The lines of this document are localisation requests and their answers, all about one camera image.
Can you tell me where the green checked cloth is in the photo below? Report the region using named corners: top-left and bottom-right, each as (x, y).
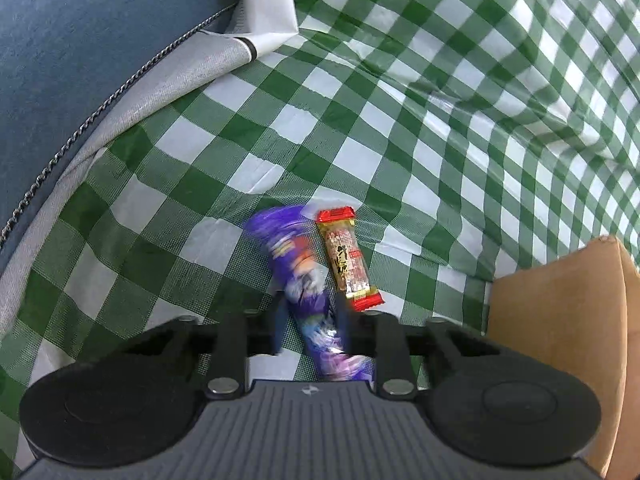
top-left (0, 0), bottom-right (640, 480)

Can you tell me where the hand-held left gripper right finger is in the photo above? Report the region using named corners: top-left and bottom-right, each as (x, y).
top-left (334, 292), bottom-right (501, 401)

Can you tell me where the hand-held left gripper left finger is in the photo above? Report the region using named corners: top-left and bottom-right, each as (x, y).
top-left (120, 290), bottom-right (292, 401)

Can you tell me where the purple snack packet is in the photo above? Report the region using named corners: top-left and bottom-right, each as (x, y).
top-left (242, 205), bottom-right (376, 383)

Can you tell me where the red and gold snack bar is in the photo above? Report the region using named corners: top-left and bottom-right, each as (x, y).
top-left (316, 206), bottom-right (385, 313)

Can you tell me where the white cloth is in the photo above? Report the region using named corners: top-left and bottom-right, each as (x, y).
top-left (240, 0), bottom-right (300, 68)

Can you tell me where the brown cardboard box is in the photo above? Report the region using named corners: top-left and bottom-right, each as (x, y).
top-left (485, 236), bottom-right (640, 478)

